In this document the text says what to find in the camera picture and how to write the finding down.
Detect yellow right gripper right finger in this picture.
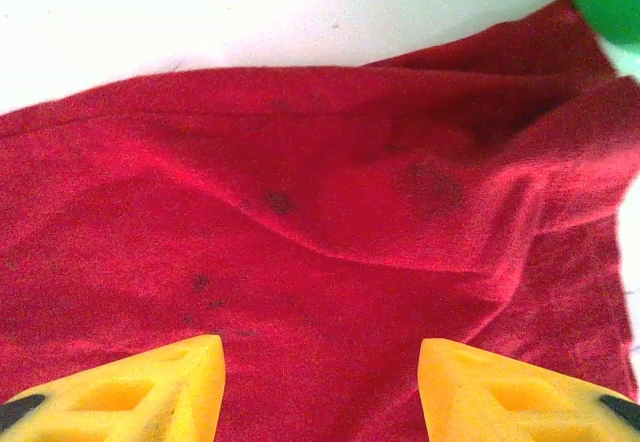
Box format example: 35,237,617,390
418,338,640,442

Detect red t-shirt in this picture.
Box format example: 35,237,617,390
0,0,640,442

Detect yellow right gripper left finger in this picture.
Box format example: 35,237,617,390
0,334,226,442

